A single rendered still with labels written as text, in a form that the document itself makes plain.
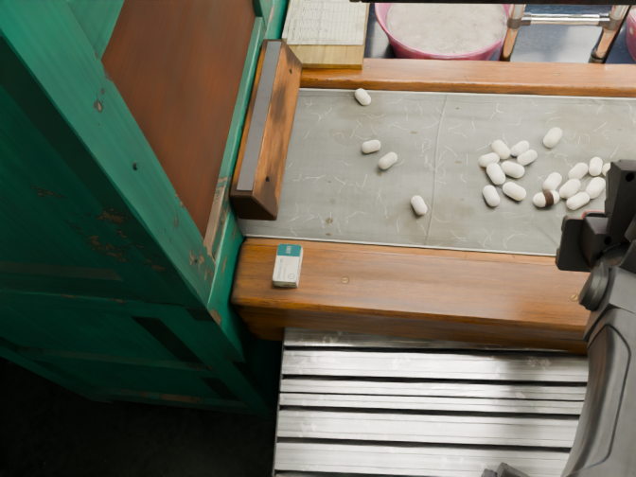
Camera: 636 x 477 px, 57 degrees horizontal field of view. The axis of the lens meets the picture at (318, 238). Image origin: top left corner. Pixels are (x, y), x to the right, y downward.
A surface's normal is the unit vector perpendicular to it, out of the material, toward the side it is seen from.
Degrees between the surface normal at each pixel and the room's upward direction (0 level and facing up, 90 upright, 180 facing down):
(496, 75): 0
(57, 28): 90
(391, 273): 0
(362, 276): 0
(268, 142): 67
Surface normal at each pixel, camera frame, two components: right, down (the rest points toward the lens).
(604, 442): 0.06, -0.68
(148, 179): 0.99, 0.07
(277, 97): 0.87, -0.12
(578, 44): -0.09, -0.46
